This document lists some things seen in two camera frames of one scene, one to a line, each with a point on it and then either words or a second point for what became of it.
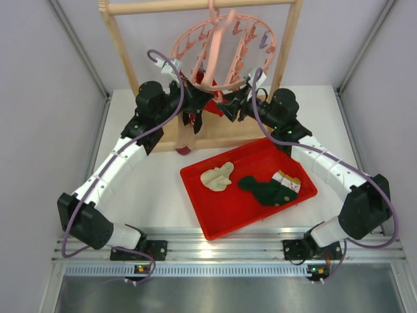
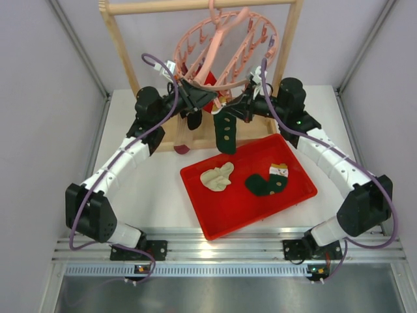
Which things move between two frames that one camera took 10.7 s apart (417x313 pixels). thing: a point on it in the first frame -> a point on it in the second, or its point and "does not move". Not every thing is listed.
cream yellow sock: x=217 y=178 does not move
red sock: x=212 y=105 -> x=210 y=79
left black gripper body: x=190 y=105 does not move
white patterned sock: x=292 y=183 -> x=279 y=169
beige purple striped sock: x=186 y=136 does not move
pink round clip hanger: x=223 y=51 does not move
